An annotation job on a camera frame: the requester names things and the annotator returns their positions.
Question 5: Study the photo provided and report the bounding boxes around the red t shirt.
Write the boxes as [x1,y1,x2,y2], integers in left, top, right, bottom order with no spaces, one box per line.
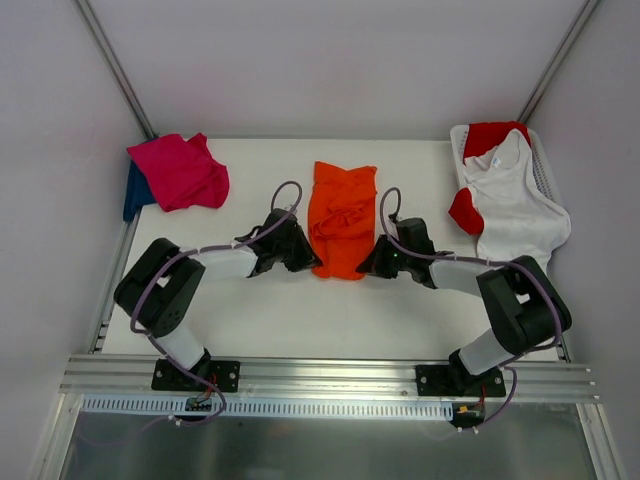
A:
[449,121,532,236]

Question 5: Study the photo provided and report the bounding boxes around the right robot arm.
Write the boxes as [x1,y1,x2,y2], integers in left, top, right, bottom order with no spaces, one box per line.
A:
[356,218,572,398]

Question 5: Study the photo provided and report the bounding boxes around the white slotted cable duct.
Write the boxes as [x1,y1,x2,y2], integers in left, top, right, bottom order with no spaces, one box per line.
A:
[81,394,454,421]

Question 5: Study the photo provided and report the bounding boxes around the dark blue t shirt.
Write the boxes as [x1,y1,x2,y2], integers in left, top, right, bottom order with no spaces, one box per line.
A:
[123,161,156,222]

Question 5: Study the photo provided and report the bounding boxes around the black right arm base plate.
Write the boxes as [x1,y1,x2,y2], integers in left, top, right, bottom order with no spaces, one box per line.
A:
[415,364,506,398]

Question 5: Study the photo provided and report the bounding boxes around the metal frame post right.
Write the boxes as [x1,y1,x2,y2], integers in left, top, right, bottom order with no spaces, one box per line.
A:
[517,0,603,124]

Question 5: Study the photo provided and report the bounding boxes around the aluminium mounting rail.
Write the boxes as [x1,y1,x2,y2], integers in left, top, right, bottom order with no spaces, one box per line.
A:
[59,354,602,404]

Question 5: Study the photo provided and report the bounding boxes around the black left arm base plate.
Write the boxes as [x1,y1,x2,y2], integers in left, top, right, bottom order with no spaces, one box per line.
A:
[151,357,241,393]

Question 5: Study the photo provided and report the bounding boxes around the white tank top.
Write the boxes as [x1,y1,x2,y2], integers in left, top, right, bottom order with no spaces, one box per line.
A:
[462,129,571,269]

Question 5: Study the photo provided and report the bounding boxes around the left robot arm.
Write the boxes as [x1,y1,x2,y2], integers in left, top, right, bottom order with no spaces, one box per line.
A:
[114,208,322,392]

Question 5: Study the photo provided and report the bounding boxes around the orange t shirt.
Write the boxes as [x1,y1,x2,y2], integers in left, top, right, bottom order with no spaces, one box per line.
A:
[307,161,377,281]

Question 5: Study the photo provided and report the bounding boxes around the white plastic laundry basket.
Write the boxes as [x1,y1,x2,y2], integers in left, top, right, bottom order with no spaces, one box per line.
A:
[450,125,563,206]

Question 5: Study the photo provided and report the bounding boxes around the metal frame post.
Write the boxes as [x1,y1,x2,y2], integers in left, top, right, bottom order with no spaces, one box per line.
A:
[71,0,156,140]
[517,0,603,124]

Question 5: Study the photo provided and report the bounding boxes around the metal frame post left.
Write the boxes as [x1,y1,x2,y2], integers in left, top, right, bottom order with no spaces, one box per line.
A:
[71,0,156,140]

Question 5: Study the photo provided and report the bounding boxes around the pink t shirt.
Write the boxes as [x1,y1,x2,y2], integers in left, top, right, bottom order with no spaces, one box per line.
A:
[127,133,230,212]

